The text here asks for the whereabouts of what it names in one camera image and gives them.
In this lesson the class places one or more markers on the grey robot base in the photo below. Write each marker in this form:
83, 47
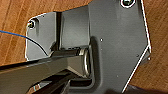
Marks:
116, 40

